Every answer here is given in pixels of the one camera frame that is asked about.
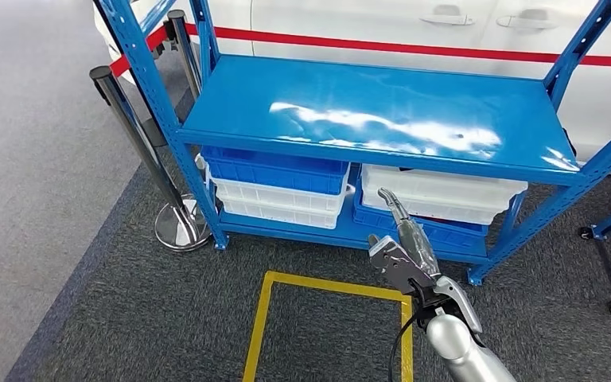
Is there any blue metal shelf rack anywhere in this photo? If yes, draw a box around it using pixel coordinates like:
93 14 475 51
94 0 611 287

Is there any large white plastic bin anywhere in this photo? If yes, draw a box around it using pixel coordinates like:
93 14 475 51
205 163 354 215

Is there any low white plastic bin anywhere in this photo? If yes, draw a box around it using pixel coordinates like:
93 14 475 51
218 197 346 230

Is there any wide white plastic bin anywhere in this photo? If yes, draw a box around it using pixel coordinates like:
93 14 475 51
360 164 529 226

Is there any red barrier belt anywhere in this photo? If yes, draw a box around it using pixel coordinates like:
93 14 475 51
109 21 611 79

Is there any yellow floor tape square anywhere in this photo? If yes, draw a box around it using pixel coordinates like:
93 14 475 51
242 270 414 382

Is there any thin black pole stand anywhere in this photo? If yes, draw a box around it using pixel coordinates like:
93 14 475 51
91 0 169 150

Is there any white car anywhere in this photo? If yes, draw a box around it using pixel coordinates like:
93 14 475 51
94 0 611 177

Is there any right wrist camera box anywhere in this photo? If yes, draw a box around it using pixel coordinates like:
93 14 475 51
368 234 438 298

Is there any stanchion post with chrome base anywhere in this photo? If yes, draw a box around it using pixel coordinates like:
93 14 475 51
89 65 212 253

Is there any grey stanchion post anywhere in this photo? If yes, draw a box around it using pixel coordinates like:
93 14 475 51
165 9 204 101

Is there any white car door handle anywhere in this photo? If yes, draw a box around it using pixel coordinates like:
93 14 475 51
419 5 477 27
496 9 559 31

